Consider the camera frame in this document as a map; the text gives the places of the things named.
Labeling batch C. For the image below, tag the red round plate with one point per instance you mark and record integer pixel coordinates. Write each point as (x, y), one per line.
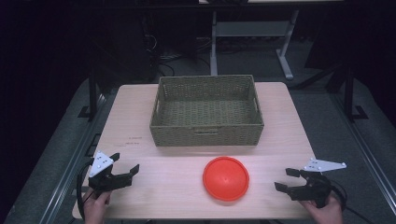
(226, 178)

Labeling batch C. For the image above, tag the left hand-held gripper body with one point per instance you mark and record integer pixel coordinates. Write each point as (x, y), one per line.
(102, 177)

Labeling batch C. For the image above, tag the grey metal desk frame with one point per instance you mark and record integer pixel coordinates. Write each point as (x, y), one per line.
(252, 40)

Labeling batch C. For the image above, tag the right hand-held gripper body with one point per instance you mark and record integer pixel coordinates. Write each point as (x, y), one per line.
(314, 183)

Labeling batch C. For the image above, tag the person's left hand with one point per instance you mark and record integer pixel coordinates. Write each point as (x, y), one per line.
(95, 207)

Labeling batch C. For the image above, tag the black metal stand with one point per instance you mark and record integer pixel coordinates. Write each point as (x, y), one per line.
(351, 93)
(90, 93)

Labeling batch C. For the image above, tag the person's right hand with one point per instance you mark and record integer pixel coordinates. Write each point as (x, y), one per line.
(323, 213)

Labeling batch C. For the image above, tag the green woven basket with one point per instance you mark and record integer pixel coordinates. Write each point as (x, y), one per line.
(206, 112)

